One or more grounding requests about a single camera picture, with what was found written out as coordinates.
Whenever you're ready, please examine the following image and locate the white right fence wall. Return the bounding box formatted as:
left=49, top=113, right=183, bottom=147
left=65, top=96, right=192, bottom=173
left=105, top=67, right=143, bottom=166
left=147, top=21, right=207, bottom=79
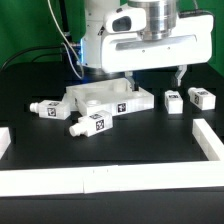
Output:
left=192, top=119, right=224, bottom=162

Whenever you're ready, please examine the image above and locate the black cable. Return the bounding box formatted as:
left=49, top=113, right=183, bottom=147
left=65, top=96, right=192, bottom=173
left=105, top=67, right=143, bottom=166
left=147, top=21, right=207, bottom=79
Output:
left=1, top=44, right=79, bottom=69

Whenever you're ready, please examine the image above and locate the white front fence wall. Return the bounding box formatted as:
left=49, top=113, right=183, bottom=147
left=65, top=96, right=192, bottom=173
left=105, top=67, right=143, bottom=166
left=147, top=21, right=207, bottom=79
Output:
left=0, top=161, right=224, bottom=197

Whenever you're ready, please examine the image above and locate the white cable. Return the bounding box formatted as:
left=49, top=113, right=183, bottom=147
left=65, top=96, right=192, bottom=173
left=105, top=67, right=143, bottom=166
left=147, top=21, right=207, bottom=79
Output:
left=46, top=0, right=85, bottom=81

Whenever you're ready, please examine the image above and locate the green backdrop curtain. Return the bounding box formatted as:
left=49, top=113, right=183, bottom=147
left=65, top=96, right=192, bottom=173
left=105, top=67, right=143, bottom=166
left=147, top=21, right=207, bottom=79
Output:
left=0, top=0, right=224, bottom=76

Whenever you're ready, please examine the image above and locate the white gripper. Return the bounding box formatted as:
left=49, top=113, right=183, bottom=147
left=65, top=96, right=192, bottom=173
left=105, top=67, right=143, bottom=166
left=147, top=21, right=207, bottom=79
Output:
left=101, top=8, right=214, bottom=91

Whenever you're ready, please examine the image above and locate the white left fence wall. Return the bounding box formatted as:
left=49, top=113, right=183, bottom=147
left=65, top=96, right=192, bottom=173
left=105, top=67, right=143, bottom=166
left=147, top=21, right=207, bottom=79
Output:
left=0, top=127, right=11, bottom=159

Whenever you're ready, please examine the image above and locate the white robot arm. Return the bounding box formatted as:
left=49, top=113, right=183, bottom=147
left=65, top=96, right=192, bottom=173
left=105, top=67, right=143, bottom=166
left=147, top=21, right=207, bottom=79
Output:
left=81, top=0, right=215, bottom=86

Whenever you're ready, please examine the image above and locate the white square tabletop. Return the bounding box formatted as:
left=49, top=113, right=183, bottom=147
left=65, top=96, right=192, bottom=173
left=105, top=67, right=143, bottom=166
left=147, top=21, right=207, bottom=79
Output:
left=63, top=78, right=154, bottom=116

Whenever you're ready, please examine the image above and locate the white fence wall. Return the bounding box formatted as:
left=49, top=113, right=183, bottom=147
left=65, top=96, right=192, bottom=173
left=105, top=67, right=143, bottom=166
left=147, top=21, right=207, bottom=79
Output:
left=0, top=161, right=224, bottom=197
left=192, top=119, right=224, bottom=162
left=0, top=127, right=11, bottom=159

